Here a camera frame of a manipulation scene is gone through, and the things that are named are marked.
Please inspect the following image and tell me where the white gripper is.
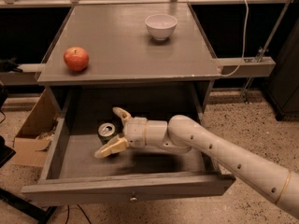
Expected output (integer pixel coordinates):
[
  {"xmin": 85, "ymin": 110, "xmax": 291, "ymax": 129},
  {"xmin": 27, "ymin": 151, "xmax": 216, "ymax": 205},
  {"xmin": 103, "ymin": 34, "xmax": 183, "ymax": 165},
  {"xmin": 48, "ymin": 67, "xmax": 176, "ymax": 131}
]
[{"xmin": 94, "ymin": 106, "xmax": 169, "ymax": 159}]

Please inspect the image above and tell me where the green soda can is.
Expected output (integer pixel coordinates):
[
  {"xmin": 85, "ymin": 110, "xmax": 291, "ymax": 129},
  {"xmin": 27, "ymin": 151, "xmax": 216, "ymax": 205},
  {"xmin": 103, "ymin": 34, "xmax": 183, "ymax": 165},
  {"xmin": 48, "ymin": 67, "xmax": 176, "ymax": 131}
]
[{"xmin": 97, "ymin": 122, "xmax": 118, "ymax": 145}]

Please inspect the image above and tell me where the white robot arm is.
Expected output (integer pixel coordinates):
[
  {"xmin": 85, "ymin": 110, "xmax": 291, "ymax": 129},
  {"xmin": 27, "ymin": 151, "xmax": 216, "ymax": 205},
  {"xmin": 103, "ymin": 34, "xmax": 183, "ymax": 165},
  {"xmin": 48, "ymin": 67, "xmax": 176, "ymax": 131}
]
[{"xmin": 94, "ymin": 107, "xmax": 299, "ymax": 218}]

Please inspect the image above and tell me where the open grey top drawer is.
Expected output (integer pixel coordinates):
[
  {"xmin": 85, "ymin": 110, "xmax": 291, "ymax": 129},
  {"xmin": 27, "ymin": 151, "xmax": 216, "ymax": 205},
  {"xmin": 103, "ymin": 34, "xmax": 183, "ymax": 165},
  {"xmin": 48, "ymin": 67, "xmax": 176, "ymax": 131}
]
[{"xmin": 21, "ymin": 109, "xmax": 235, "ymax": 206}]

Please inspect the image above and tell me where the metal drawer knob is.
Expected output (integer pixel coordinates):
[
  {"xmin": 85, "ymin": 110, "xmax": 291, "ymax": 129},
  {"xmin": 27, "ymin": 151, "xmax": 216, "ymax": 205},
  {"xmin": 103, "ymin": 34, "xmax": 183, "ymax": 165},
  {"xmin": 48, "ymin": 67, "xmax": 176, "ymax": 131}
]
[{"xmin": 129, "ymin": 196, "xmax": 138, "ymax": 203}]

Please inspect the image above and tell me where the grey cabinet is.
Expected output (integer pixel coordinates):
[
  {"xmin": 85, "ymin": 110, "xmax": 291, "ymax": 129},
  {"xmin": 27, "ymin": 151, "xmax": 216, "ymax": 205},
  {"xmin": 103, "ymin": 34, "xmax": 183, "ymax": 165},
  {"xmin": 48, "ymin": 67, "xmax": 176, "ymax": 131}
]
[{"xmin": 38, "ymin": 3, "xmax": 220, "ymax": 106}]

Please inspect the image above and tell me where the red apple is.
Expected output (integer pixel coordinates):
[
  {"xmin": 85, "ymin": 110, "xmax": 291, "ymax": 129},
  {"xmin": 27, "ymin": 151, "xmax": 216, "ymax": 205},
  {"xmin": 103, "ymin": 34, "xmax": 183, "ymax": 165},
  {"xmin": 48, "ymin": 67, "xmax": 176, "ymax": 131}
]
[{"xmin": 64, "ymin": 47, "xmax": 90, "ymax": 72}]

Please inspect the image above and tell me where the cardboard box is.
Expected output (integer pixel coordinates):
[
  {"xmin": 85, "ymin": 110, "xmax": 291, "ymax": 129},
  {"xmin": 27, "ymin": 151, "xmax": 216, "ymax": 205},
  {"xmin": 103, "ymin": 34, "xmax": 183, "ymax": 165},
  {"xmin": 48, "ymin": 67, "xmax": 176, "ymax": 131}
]
[{"xmin": 13, "ymin": 91, "xmax": 58, "ymax": 167}]

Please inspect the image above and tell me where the white bowl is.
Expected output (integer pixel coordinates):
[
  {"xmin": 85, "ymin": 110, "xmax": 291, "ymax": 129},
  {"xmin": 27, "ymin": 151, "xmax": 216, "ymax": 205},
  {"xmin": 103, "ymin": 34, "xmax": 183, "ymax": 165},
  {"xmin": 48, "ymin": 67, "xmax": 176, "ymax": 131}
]
[{"xmin": 145, "ymin": 14, "xmax": 178, "ymax": 40}]

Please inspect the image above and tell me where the black stand base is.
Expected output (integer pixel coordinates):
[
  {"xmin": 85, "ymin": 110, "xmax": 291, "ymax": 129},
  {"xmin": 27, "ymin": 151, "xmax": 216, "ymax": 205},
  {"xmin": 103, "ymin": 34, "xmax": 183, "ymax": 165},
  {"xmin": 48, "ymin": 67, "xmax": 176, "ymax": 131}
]
[{"xmin": 0, "ymin": 136, "xmax": 56, "ymax": 224}]

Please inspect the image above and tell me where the metal diagonal rod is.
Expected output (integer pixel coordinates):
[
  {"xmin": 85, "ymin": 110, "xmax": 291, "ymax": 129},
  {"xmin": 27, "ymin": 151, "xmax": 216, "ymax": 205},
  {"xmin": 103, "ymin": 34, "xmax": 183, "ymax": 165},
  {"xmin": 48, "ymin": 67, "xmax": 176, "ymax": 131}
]
[{"xmin": 239, "ymin": 0, "xmax": 299, "ymax": 105}]

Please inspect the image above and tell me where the dark cabinet at right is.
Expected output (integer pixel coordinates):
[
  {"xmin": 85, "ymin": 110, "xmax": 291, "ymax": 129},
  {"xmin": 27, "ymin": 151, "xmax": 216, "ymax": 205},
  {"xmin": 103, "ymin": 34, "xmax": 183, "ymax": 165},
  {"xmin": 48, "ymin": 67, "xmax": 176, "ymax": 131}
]
[{"xmin": 266, "ymin": 19, "xmax": 299, "ymax": 120}]

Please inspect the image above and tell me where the black floor cable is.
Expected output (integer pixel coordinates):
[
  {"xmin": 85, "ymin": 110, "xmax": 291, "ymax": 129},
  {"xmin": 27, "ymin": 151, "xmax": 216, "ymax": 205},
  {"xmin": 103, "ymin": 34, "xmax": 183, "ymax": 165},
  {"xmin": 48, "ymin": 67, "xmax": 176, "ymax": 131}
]
[{"xmin": 64, "ymin": 204, "xmax": 93, "ymax": 224}]

